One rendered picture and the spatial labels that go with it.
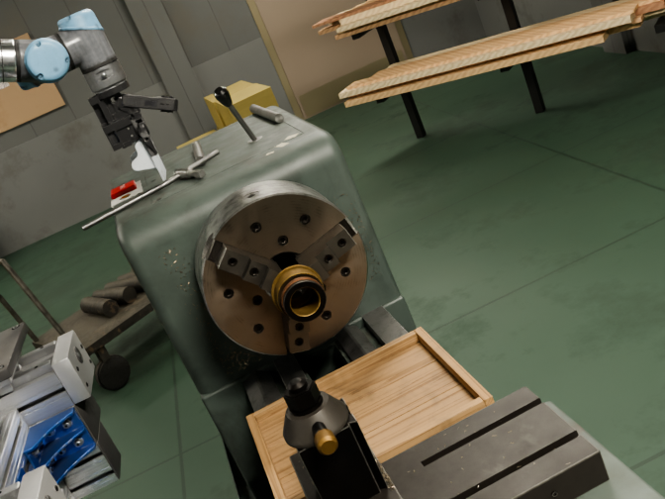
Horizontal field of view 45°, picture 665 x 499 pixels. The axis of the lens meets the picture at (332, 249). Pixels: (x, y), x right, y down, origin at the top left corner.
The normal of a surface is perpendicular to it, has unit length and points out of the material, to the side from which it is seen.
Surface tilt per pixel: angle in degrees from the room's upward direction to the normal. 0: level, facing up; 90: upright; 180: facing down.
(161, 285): 90
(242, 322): 90
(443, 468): 0
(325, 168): 90
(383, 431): 0
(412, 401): 0
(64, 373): 90
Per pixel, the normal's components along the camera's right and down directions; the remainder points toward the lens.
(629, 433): -0.37, -0.86
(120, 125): 0.26, 0.26
